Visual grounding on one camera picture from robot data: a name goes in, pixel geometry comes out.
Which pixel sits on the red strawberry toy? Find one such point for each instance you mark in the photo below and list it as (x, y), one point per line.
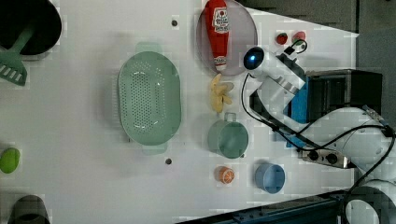
(298, 38)

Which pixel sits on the green lime toy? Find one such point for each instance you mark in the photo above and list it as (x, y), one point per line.
(9, 161)

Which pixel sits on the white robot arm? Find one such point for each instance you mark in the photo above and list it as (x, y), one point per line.
(372, 197)

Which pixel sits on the orange slice toy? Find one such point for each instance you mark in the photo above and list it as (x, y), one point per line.
(224, 175)

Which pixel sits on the black toaster oven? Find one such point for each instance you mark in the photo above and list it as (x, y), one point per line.
(336, 104)

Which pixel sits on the black container lower left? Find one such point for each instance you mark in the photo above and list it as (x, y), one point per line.
(29, 209)

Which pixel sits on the green pot with handle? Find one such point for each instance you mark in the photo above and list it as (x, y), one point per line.
(227, 137)

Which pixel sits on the red ketchup bottle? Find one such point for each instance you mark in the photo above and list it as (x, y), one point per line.
(217, 29)

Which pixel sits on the black container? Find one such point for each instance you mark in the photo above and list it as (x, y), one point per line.
(42, 15)
(29, 209)

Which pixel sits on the blue bowl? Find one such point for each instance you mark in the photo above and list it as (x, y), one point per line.
(270, 178)

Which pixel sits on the blue oven door flap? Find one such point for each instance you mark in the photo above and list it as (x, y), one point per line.
(297, 107)

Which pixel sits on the black container top left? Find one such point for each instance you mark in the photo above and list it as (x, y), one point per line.
(42, 15)

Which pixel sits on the red round fruit toy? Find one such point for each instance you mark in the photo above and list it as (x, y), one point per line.
(281, 39)

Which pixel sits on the green perforated colander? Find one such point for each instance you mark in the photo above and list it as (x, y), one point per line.
(149, 98)

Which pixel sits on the grey round plate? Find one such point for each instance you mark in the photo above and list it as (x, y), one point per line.
(243, 34)

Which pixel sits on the green spatula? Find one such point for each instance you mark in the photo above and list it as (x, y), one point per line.
(11, 67)

